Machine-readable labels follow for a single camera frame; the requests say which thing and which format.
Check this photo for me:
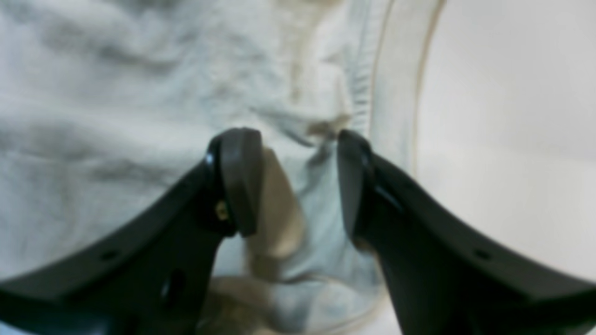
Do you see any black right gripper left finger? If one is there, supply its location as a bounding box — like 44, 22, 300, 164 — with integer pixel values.
1, 128, 263, 335

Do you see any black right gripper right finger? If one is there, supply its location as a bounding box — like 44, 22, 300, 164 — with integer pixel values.
337, 130, 596, 335

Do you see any beige t-shirt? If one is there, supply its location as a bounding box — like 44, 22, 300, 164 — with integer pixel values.
1, 0, 443, 335

